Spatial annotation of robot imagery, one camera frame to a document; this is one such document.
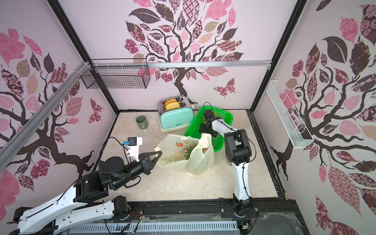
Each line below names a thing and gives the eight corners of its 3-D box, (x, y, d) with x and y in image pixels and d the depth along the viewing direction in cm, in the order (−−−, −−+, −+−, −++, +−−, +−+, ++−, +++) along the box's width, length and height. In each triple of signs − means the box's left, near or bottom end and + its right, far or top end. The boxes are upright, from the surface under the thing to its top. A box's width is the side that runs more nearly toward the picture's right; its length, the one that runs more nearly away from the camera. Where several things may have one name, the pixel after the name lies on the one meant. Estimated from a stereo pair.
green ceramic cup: (137, 129, 111) (134, 123, 105) (139, 122, 116) (137, 115, 110) (147, 129, 111) (144, 123, 105) (149, 122, 116) (146, 115, 110)
